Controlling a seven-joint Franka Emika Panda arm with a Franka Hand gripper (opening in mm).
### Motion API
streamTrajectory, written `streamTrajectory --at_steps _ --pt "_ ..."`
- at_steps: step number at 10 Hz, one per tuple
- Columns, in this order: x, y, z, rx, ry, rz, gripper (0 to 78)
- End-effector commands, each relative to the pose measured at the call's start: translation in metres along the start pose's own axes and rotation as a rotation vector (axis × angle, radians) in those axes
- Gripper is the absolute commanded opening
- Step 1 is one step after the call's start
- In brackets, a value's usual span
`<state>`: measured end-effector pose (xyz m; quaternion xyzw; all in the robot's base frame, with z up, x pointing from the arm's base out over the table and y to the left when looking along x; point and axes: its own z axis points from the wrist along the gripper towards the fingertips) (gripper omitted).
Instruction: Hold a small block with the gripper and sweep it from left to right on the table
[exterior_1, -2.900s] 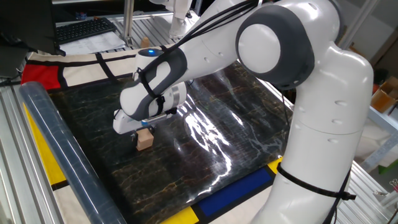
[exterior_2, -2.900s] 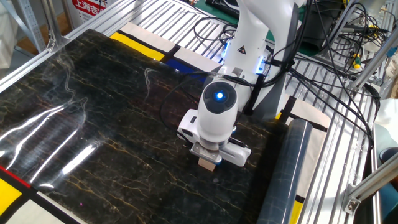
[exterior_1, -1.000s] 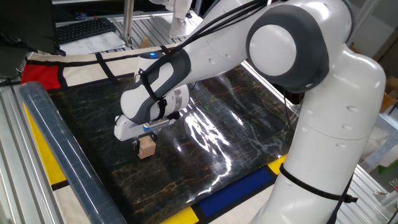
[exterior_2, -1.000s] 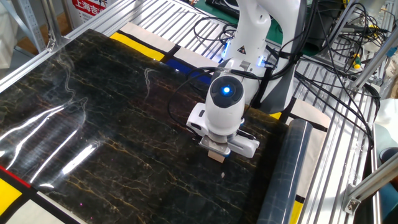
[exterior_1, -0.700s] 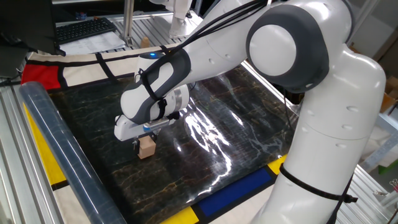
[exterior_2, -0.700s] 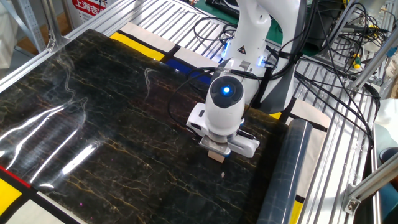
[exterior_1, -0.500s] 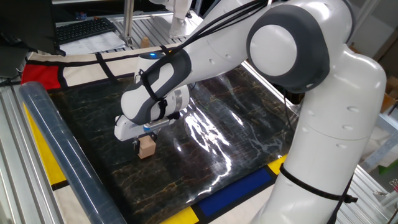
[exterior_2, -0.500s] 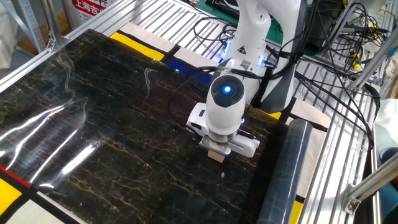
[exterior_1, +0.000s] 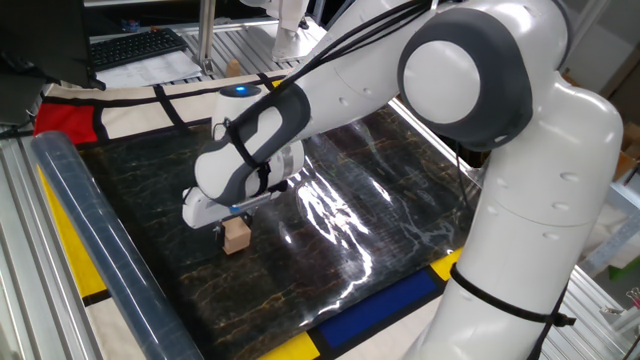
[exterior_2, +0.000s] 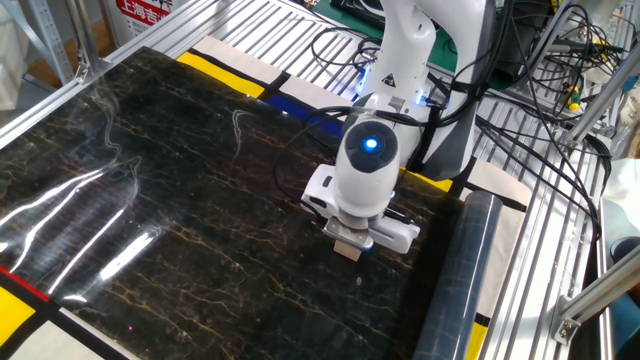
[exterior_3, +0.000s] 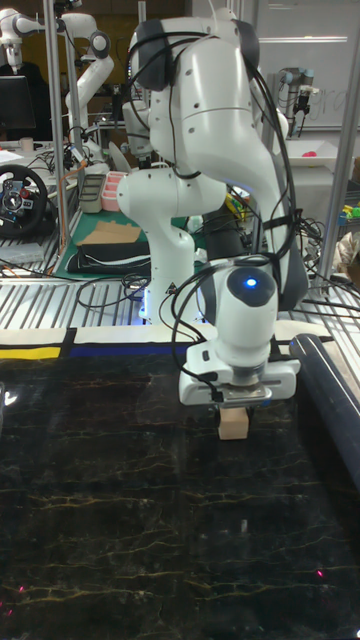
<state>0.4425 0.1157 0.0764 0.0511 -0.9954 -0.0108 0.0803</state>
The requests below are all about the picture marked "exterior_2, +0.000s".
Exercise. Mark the aluminium profile beam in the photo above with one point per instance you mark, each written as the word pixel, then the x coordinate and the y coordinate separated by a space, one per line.
pixel 607 102
pixel 600 292
pixel 76 20
pixel 45 107
pixel 547 37

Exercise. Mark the black marble pattern sheet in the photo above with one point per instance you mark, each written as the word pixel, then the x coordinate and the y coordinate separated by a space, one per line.
pixel 250 250

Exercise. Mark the perforated grey steel upright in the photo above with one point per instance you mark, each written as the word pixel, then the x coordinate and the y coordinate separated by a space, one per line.
pixel 50 40

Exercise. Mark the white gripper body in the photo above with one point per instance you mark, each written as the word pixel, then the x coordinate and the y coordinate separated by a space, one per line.
pixel 400 232

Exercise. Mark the black pouch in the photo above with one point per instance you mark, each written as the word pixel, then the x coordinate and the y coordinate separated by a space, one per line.
pixel 515 60

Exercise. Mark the small wooden cube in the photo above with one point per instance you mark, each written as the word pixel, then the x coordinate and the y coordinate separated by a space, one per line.
pixel 347 250

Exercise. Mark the black flat device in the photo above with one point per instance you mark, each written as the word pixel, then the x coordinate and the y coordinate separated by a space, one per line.
pixel 357 10

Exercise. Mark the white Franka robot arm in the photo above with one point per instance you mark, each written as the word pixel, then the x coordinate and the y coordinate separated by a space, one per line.
pixel 415 75

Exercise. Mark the red white sign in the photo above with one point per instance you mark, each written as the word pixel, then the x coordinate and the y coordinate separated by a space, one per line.
pixel 145 15

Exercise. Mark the teal bin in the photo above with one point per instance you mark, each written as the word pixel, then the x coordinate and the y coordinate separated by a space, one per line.
pixel 625 320

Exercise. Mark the yellow green screwdriver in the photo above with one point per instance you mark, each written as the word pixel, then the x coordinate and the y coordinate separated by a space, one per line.
pixel 573 100

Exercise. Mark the silver wrist camera blue end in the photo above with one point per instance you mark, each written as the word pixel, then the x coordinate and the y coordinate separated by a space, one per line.
pixel 350 235

